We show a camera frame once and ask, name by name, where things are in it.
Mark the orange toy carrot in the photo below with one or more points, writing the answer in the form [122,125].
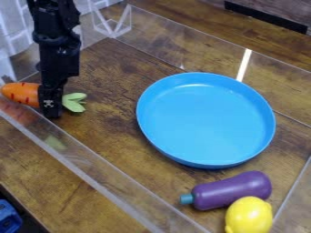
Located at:
[25,93]

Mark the yellow toy lemon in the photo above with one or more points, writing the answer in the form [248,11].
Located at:
[249,216]

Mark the purple toy eggplant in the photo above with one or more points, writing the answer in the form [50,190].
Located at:
[220,194]

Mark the white patterned curtain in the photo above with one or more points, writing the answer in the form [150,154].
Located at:
[17,25]

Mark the blue object at corner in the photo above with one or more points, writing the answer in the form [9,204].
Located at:
[10,218]

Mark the blue round tray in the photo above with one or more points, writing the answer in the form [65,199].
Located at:
[206,120]

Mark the dark baseboard strip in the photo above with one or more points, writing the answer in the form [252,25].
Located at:
[276,20]

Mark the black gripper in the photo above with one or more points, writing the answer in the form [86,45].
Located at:
[55,19]

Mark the clear acrylic enclosure wall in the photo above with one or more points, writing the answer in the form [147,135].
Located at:
[85,172]

